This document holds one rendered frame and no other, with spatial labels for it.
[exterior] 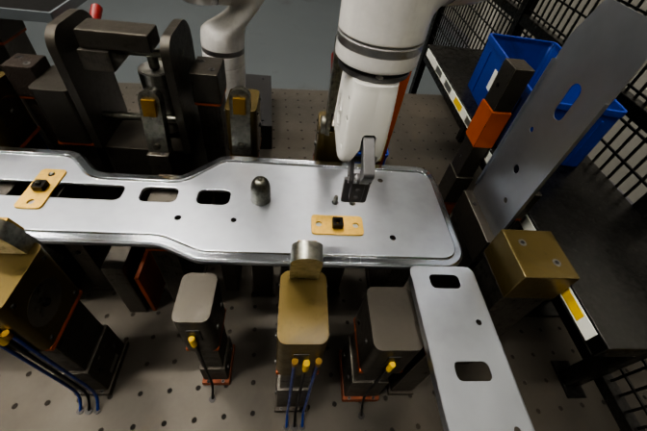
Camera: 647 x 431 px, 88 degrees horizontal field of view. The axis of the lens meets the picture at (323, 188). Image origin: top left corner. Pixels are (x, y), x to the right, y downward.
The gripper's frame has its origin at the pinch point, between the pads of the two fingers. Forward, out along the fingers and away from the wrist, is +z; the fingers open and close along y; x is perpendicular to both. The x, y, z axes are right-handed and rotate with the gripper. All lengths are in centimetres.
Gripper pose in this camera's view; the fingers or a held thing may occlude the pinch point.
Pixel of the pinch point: (350, 170)
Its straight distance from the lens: 45.6
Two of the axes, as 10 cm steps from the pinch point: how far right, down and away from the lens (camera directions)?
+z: -1.0, 6.9, 7.2
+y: 0.3, 7.2, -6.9
